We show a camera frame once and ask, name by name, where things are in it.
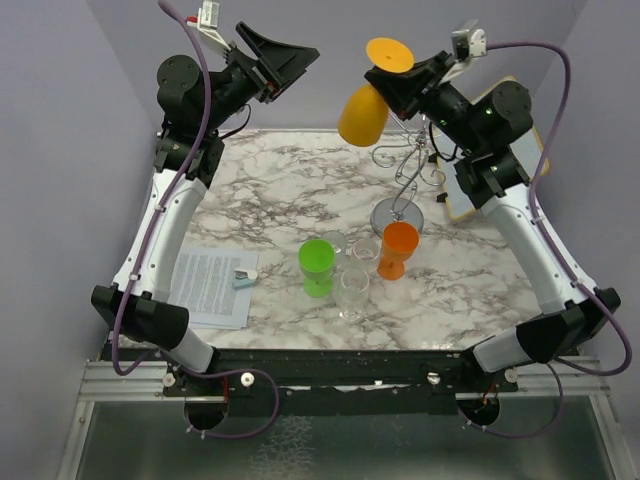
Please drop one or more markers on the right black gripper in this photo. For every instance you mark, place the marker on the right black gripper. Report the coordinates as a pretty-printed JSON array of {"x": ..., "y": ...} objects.
[{"x": 403, "y": 88}]

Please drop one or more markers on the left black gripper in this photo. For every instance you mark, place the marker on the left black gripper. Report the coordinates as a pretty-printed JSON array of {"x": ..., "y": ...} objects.
[{"x": 277, "y": 67}]

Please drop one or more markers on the yellow plastic wine glass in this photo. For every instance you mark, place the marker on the yellow plastic wine glass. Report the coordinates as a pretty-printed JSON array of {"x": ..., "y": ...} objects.
[{"x": 365, "y": 114}]

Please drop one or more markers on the orange plastic wine glass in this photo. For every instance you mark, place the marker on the orange plastic wine glass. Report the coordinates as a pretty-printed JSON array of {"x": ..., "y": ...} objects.
[{"x": 399, "y": 242}]

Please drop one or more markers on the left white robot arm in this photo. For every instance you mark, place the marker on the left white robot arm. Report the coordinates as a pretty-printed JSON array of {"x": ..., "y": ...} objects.
[{"x": 195, "y": 102}]

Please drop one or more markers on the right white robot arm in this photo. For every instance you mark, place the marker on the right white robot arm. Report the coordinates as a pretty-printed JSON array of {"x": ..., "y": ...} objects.
[{"x": 573, "y": 308}]

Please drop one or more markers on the chrome wine glass rack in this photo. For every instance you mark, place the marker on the chrome wine glass rack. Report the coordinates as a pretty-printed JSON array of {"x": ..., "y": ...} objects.
[{"x": 414, "y": 162}]

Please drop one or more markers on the clear wine glass left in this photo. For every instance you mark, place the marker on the clear wine glass left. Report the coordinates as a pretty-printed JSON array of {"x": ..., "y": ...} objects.
[{"x": 338, "y": 242}]

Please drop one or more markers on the clear wine glass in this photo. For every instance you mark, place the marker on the clear wine glass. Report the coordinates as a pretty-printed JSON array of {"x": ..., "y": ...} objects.
[
  {"x": 366, "y": 254},
  {"x": 338, "y": 242},
  {"x": 352, "y": 293}
]

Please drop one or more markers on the clear wine glass right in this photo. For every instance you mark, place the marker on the clear wine glass right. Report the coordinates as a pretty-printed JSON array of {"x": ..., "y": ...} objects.
[{"x": 366, "y": 254}]

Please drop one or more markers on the green plastic wine glass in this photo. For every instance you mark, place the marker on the green plastic wine glass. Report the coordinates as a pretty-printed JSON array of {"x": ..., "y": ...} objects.
[{"x": 316, "y": 260}]

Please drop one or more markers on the clear wine glass front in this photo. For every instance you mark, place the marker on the clear wine glass front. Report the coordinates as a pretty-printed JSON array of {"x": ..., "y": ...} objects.
[{"x": 352, "y": 293}]

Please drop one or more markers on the small blue white stapler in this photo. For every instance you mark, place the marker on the small blue white stapler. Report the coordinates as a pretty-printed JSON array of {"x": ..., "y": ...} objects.
[{"x": 244, "y": 278}]

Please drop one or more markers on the printed paper sheets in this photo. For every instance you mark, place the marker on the printed paper sheets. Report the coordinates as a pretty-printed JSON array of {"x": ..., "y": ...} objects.
[{"x": 202, "y": 283}]

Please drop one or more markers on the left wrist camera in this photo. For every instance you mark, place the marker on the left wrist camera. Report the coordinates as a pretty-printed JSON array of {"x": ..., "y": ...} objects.
[{"x": 205, "y": 23}]

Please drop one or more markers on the whiteboard with yellow frame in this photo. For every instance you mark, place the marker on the whiteboard with yellow frame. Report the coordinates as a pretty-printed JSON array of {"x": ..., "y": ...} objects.
[{"x": 527, "y": 149}]

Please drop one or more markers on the aluminium frame rails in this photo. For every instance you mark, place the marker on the aluminium frame rails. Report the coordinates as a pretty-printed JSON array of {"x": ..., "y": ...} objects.
[{"x": 100, "y": 384}]

